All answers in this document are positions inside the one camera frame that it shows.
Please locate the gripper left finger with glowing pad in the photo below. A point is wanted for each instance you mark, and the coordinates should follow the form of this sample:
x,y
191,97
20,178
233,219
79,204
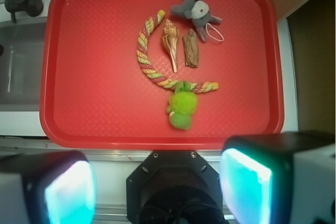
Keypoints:
x,y
54,187

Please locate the grey plush mouse toy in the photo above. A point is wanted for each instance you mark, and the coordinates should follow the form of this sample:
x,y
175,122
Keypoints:
x,y
198,12

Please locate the red plastic tray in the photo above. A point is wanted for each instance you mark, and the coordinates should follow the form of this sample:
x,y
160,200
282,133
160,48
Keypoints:
x,y
95,95

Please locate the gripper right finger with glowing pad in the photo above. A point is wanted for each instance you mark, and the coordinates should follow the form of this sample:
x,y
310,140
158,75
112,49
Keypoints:
x,y
279,178

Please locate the stainless steel sink basin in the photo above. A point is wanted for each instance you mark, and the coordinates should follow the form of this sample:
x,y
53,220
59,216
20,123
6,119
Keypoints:
x,y
21,65

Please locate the brown spiral sea shell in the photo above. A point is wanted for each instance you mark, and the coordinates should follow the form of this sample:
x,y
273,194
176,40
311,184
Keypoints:
x,y
169,42

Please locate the brown wood bark piece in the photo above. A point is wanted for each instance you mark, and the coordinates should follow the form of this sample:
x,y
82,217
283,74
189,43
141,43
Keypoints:
x,y
191,51

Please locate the green fuzzy plush toy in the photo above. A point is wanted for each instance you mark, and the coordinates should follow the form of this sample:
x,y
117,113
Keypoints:
x,y
182,105

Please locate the multicolour twisted rope toy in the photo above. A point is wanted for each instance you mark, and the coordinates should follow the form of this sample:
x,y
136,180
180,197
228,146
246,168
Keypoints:
x,y
142,53

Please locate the black octagonal mount base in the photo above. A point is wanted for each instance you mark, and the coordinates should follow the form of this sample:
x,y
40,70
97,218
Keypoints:
x,y
174,187

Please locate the dark metal faucet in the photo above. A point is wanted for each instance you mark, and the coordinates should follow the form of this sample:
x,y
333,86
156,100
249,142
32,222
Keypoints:
x,y
32,8

